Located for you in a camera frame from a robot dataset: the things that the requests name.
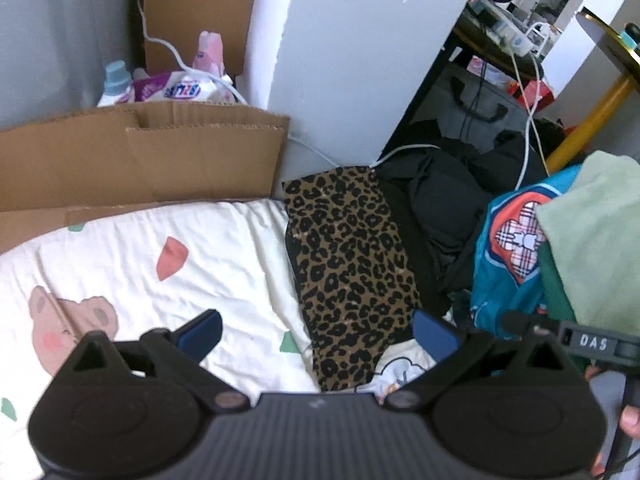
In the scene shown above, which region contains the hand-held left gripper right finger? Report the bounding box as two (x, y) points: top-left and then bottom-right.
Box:
(387, 310), (583, 412)

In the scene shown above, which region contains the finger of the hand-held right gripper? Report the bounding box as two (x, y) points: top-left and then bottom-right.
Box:
(501, 310), (558, 335)

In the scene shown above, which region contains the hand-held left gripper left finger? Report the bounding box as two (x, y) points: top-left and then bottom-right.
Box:
(62, 310), (248, 413)

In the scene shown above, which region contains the leopard print skirt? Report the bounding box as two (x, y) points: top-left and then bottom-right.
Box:
(282, 165), (426, 393)

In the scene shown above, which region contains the person's right hand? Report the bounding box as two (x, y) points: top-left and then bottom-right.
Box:
(618, 404), (640, 439)

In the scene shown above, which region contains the teal printed garment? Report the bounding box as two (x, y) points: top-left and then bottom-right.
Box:
(470, 165), (583, 336)

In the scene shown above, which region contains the dark green garment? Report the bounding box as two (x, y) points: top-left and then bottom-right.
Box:
(536, 250), (581, 322)

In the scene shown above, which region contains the bear printed white blanket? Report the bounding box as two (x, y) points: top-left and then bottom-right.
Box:
(0, 199), (441, 480)

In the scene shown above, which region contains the light green garment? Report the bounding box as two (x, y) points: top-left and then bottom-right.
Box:
(536, 151), (640, 332)

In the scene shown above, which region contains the black garment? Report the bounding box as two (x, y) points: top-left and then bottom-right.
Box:
(375, 120), (566, 318)

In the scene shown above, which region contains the low cardboard panel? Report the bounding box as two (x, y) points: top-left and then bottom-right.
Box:
(0, 100), (292, 256)

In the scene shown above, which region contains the table with yellow leg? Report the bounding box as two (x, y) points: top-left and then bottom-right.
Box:
(544, 9), (640, 174)

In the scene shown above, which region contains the red box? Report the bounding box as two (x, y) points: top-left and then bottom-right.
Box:
(506, 79), (557, 114)

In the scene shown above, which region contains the purple and white plastic package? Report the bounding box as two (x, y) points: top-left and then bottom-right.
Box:
(131, 70), (237, 106)

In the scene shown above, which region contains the detergent bottle with blue cap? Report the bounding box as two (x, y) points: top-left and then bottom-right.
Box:
(96, 60), (137, 107)

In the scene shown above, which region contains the dark round table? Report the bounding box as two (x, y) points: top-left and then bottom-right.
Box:
(440, 7), (552, 83)

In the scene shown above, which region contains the pink plastic pack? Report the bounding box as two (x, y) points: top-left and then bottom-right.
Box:
(192, 30), (227, 77)

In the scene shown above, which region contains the white power strip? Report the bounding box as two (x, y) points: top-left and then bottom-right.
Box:
(469, 0), (537, 57)

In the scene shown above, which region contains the upright cardboard panel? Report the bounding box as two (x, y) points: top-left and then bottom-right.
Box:
(139, 0), (262, 79)

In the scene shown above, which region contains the grey bag with black handles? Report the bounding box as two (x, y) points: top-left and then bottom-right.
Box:
(434, 61), (527, 137)

